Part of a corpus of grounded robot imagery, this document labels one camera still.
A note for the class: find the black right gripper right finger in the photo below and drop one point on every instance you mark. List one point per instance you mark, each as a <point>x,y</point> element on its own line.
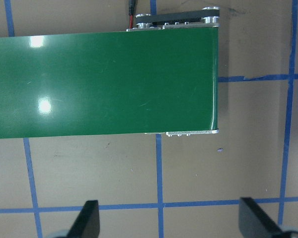
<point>253,221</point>

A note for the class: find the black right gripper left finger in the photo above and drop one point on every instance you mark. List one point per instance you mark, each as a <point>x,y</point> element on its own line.
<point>87,223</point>

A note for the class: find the green conveyor belt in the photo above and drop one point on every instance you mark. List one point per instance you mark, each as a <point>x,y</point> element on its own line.
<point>159,77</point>

